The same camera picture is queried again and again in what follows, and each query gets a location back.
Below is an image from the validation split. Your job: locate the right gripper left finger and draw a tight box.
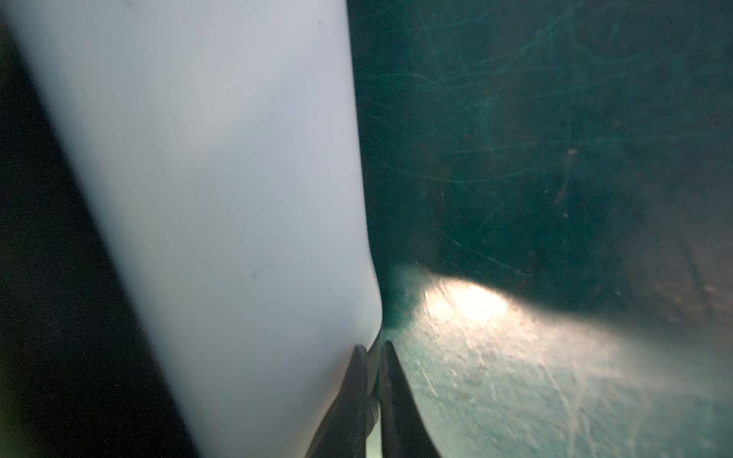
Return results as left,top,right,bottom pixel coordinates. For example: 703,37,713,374
307,345,368,458

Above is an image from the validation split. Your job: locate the white hard-shell suitcase black lining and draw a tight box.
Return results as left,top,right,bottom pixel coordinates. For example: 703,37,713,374
1,1,382,457

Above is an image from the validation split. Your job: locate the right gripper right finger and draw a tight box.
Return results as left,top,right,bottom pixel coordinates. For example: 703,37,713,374
379,341,441,458

